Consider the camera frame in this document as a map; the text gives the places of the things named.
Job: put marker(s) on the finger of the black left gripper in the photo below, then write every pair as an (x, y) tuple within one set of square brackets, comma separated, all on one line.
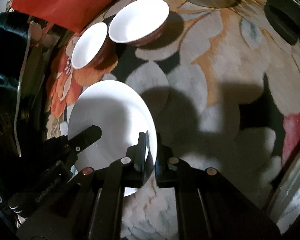
[(83, 140)]

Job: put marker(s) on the plain white plate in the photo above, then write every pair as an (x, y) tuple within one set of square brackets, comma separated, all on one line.
[(122, 115)]

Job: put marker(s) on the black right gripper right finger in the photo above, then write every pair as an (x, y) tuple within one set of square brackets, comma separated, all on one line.
[(208, 205)]

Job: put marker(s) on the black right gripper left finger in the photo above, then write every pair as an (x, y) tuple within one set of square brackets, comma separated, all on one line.
[(128, 171)]

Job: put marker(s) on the floral rug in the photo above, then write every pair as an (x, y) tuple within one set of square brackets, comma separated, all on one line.
[(222, 85)]

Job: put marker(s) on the white plate with bear print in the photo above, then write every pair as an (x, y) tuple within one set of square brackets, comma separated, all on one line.
[(284, 205)]

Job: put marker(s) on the red bowl white inside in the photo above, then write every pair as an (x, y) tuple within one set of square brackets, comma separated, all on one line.
[(139, 23), (93, 48)]

